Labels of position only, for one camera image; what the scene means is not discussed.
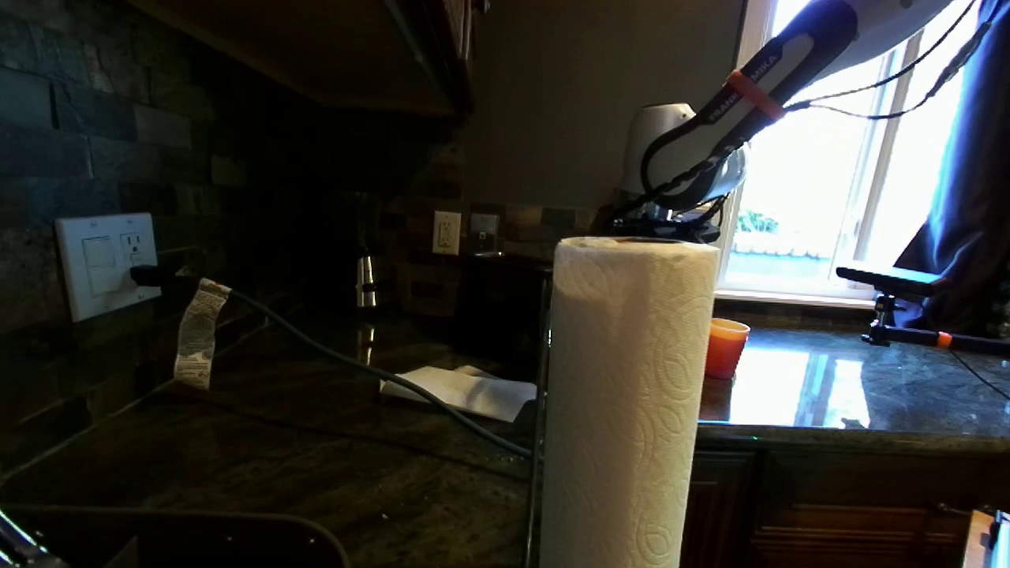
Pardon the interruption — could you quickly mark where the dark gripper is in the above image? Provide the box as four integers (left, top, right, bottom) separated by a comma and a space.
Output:
595, 154, 740, 246

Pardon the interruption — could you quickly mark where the bright window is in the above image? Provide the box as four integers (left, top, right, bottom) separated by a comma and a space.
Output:
721, 0, 991, 303

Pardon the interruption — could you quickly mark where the orange plastic cup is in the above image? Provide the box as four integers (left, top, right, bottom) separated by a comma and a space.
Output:
704, 316, 754, 386

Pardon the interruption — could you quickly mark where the black pole with orange band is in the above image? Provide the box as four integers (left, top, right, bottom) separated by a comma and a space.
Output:
636, 0, 860, 207

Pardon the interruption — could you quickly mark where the white paper towel roll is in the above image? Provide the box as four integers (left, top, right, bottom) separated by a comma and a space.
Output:
536, 234, 721, 568

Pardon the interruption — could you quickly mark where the black tripod with orange rings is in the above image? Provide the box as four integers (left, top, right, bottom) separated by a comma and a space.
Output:
834, 263, 1010, 360

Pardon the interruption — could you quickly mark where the white paper napkin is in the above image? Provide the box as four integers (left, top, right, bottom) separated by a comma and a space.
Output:
375, 360, 541, 426

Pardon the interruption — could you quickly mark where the dark blue curtain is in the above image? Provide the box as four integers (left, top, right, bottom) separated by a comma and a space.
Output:
892, 0, 1010, 336

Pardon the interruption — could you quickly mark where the brown wooden base cabinet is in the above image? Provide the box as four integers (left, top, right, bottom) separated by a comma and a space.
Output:
682, 446, 1010, 568

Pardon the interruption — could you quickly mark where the kitchen sink basin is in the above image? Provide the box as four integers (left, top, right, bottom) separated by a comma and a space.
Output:
0, 502, 355, 568

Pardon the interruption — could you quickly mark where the white light switch plate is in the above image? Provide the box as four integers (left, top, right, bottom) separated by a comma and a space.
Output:
430, 207, 466, 260

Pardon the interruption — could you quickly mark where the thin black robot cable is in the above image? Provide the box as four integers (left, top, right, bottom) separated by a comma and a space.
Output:
781, 0, 994, 127

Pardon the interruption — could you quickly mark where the grey power cable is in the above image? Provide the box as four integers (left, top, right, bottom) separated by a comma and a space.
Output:
129, 263, 539, 462

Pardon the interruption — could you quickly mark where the dark wooden wall cabinet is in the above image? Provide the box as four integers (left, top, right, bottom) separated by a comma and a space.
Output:
122, 0, 475, 119

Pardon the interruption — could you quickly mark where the white wall power outlet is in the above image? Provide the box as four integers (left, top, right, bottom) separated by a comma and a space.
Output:
52, 210, 165, 325

